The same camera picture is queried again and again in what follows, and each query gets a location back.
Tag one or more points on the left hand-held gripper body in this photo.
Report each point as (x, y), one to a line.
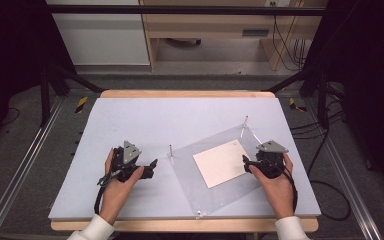
(130, 153)

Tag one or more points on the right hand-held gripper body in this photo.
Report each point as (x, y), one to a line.
(271, 146)

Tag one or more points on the paper picture card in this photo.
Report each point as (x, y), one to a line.
(220, 163)

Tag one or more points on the clear acrylic photo frame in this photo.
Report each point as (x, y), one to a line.
(186, 180)

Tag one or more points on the person's left hand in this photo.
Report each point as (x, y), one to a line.
(116, 195)

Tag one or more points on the person's right hand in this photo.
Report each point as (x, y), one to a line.
(278, 193)

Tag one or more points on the pale grey table board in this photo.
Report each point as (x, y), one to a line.
(166, 120)

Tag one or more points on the wooden table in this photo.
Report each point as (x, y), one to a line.
(186, 225)

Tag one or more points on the black metal stand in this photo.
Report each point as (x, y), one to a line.
(322, 100)
(45, 100)

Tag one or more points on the yellow black tape marker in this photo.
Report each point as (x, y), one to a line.
(81, 104)

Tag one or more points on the grey desk label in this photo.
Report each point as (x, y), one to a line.
(255, 32)

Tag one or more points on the white cabinet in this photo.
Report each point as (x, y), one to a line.
(103, 40)

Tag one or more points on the black curtain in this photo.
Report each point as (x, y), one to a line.
(373, 83)
(10, 50)

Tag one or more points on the light wooden desk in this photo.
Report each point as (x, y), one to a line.
(213, 25)

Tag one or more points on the black horizontal bar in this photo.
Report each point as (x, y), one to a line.
(180, 10)

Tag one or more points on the aluminium floor rail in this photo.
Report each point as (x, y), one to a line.
(346, 173)
(23, 160)

